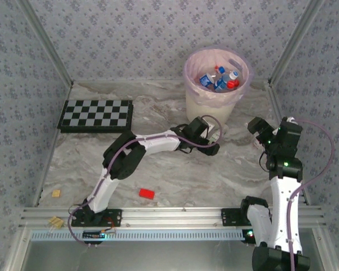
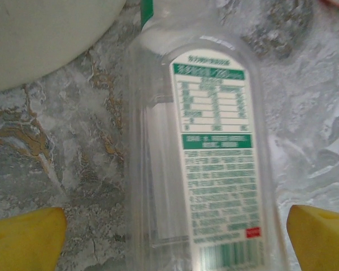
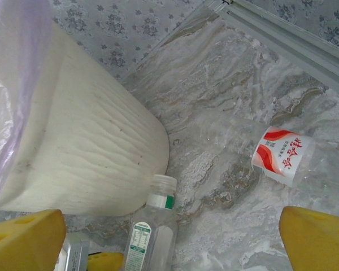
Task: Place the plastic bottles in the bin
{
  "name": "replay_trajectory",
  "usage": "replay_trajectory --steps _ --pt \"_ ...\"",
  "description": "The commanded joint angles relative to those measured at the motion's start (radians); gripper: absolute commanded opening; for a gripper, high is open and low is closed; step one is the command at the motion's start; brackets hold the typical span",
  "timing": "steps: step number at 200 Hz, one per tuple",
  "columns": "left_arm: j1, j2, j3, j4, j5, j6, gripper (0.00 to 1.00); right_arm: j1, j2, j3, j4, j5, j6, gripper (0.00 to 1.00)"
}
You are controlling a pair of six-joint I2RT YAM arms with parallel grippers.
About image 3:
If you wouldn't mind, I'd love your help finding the pink plastic bin liner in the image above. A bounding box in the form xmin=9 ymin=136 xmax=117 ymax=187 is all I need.
xmin=0 ymin=0 xmax=56 ymax=209

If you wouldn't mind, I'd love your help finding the green and white carton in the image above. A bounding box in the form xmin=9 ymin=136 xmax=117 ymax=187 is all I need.
xmin=56 ymin=233 xmax=90 ymax=271

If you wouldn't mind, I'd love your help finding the aluminium side rail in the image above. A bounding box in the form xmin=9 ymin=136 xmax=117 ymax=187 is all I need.
xmin=208 ymin=0 xmax=339 ymax=98

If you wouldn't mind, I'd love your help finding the clear bottle green-banded cap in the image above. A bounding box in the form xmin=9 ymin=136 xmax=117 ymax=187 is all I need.
xmin=123 ymin=174 xmax=178 ymax=271

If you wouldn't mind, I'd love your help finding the yellow plastic piece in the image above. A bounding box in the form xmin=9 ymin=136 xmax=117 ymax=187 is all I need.
xmin=86 ymin=251 xmax=124 ymax=271

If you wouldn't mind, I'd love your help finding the white plastic waste bin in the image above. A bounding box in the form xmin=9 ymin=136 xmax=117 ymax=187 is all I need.
xmin=0 ymin=21 xmax=170 ymax=217

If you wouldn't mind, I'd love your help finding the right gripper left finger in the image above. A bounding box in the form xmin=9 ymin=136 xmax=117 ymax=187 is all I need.
xmin=0 ymin=208 xmax=67 ymax=271

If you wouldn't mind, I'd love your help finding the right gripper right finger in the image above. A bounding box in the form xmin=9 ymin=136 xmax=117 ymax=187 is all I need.
xmin=279 ymin=206 xmax=339 ymax=271

